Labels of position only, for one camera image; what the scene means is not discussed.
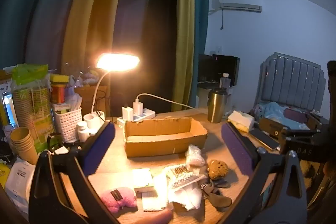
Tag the bagged sleeve of paper cups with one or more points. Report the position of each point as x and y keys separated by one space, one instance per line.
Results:
x=34 y=106

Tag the cardboard box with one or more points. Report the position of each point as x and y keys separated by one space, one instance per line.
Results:
x=162 y=146

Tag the black phone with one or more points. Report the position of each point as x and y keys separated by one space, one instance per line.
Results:
x=263 y=138

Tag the brown cardboard carton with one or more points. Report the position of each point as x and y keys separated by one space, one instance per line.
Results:
x=89 y=98

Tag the blue curtain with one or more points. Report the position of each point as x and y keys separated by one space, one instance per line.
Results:
x=31 y=3

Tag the small white card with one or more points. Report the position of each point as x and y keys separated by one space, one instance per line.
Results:
x=61 y=150

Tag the white ribbed cloth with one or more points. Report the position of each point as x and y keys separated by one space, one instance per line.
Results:
x=181 y=175

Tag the white desk lamp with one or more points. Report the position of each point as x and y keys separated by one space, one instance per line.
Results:
x=118 y=61

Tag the grey padded bed headboard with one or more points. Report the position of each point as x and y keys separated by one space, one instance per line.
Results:
x=291 y=79

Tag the wall air conditioner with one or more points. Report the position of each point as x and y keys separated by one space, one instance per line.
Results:
x=241 y=7

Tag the white foam sheet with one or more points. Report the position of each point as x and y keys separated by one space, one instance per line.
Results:
x=153 y=203

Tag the white plastic bag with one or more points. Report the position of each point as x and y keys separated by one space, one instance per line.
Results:
x=19 y=184

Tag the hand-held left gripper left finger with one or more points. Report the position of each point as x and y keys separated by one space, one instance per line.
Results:
x=101 y=145

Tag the steel tumbler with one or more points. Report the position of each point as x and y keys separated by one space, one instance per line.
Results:
x=216 y=108

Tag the clear plastic bottle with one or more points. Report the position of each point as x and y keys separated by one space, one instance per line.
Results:
x=225 y=81

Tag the grey sock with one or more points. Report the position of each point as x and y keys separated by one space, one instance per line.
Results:
x=216 y=199

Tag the black cabinet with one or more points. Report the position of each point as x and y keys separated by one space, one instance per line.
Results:
x=220 y=67

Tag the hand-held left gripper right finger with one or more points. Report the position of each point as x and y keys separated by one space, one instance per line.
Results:
x=236 y=148

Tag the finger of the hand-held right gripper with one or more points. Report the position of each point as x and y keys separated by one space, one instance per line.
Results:
x=270 y=127

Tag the white power strip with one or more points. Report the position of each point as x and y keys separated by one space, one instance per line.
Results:
x=141 y=116

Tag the blue bedding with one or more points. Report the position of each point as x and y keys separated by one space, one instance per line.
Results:
x=275 y=112

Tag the bubble wrap bundle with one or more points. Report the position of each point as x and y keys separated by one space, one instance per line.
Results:
x=195 y=155

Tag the yellow and white tissue pack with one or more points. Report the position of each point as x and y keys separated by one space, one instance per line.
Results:
x=240 y=120

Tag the brown round sponge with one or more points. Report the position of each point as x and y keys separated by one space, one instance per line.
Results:
x=218 y=169

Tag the small white pill bottle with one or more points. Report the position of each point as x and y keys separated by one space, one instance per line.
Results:
x=92 y=132

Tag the stack of brown paper cups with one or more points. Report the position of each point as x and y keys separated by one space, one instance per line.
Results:
x=23 y=145

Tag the pink plush toy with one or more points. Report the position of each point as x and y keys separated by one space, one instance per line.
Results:
x=119 y=200

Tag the white plastic basket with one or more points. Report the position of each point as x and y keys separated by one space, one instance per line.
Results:
x=68 y=124

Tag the yellow-green curtain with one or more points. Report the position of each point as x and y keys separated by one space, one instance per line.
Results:
x=89 y=16
x=185 y=43

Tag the white paper towel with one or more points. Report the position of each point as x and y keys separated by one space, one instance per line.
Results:
x=187 y=196

